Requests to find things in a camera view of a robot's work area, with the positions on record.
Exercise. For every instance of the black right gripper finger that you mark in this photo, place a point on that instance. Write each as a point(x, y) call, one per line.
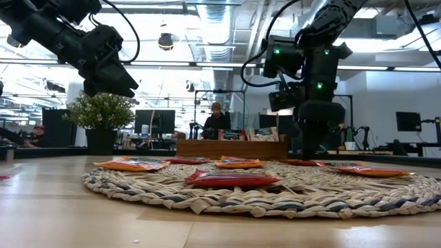
point(317, 144)
point(306, 143)

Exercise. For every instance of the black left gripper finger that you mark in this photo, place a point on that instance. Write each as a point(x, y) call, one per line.
point(115, 75)
point(103, 89)

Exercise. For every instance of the beige tea packet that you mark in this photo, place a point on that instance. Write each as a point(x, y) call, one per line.
point(263, 135)

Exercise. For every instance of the orange tea packet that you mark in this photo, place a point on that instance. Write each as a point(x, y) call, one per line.
point(132, 165)
point(368, 171)
point(237, 163)

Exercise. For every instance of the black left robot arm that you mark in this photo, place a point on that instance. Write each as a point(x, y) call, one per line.
point(34, 24)

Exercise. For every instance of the black background robot arm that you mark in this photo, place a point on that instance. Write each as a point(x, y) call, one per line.
point(365, 135)

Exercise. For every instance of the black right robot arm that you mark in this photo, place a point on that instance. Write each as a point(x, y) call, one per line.
point(324, 69)

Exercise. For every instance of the wooden three-compartment tea box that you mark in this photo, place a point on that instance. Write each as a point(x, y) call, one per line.
point(231, 151)

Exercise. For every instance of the potted green plant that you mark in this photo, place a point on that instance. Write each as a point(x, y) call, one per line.
point(100, 113)

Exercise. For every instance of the cactus in white pot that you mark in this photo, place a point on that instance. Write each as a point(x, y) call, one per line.
point(350, 145)

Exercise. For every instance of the ceiling light strip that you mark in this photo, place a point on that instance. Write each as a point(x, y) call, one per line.
point(165, 63)
point(220, 64)
point(417, 69)
point(365, 67)

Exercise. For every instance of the black computer monitor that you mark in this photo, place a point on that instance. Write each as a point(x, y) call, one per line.
point(155, 120)

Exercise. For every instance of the black cabinet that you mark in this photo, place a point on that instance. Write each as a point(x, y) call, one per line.
point(56, 127)

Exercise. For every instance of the black ceiling lamp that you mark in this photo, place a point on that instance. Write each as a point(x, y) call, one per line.
point(165, 41)

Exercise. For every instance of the person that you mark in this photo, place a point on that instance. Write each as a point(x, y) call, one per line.
point(216, 124)
point(36, 136)

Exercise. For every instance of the round woven straw placemat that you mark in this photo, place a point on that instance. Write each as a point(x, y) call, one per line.
point(241, 199)

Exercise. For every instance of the dark background desk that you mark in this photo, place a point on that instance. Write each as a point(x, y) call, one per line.
point(413, 144)

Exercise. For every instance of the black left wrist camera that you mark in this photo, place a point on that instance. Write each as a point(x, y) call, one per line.
point(107, 39)

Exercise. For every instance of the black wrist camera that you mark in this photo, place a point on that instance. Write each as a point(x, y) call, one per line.
point(284, 100)
point(107, 39)

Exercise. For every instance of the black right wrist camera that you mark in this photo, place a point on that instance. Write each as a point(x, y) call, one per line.
point(284, 100)

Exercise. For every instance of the black aluminium table frame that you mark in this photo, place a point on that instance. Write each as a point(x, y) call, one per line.
point(144, 152)

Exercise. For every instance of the black wall monitor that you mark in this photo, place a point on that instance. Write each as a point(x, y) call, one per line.
point(408, 121)

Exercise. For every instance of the silver ventilation duct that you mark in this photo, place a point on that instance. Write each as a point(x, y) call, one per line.
point(217, 34)

